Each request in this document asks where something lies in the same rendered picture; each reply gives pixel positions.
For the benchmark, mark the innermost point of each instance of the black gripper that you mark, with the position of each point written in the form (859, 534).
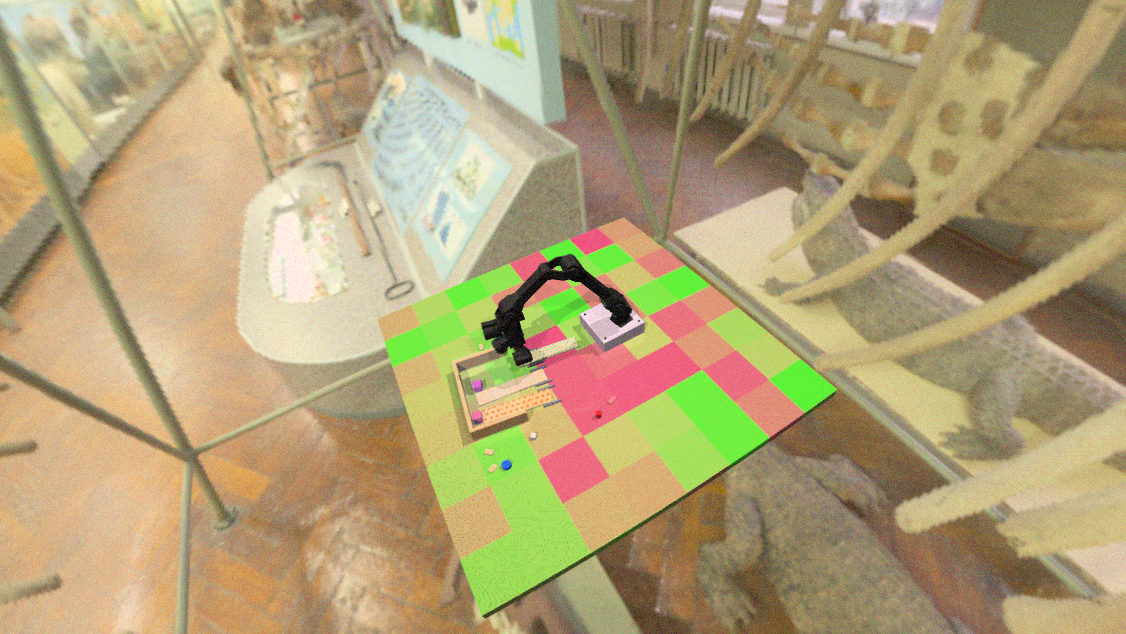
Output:
(522, 355)

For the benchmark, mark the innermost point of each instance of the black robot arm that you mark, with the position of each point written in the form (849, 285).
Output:
(509, 312)

